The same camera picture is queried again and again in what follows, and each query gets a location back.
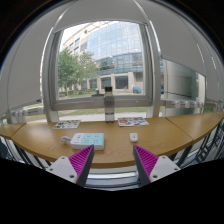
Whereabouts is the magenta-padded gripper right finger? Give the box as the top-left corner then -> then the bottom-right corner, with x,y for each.
132,144 -> 182,187

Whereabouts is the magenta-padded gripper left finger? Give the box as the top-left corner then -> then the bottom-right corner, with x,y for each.
45,144 -> 95,186

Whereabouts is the small white charger block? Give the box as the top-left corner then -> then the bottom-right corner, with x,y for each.
129,132 -> 139,143

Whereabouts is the white and mint power strip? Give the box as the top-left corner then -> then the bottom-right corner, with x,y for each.
69,132 -> 106,151

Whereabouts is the sticker sheet with green stickers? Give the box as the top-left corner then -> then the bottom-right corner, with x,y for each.
52,119 -> 82,130

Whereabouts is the sticker sheet with red circle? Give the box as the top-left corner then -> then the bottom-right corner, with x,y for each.
117,116 -> 150,127

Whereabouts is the clear bottle with black cap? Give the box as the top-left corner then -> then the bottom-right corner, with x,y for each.
103,86 -> 116,124

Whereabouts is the green tree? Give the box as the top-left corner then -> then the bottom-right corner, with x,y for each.
58,48 -> 98,94

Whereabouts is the glass office building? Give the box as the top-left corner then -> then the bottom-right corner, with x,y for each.
61,21 -> 144,96

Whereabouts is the white power strip cable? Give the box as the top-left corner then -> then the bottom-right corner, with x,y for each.
60,135 -> 72,145

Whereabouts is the grey window frame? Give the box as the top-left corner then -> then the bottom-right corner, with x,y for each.
41,19 -> 164,123

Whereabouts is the white rail with clips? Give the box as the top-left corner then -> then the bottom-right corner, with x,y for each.
163,99 -> 214,110
9,105 -> 46,118

